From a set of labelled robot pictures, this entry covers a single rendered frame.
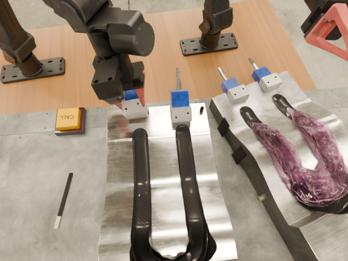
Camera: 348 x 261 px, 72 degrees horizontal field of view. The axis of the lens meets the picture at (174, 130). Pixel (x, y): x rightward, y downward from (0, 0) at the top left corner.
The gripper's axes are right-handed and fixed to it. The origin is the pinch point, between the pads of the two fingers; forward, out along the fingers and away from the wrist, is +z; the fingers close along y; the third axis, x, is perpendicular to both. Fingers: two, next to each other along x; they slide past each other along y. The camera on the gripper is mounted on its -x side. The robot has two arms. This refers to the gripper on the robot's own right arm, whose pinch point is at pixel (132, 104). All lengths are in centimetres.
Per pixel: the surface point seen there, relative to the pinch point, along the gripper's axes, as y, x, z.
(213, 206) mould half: 15.2, -22.4, 13.1
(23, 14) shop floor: -116, 173, 19
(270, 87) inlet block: 36.9, 9.9, 10.8
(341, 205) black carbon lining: 44, -21, 23
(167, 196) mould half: 5.5, -19.0, 12.1
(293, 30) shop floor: 104, 148, 70
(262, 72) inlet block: 36.3, 15.6, 9.1
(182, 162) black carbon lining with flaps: 9.6, -10.7, 11.8
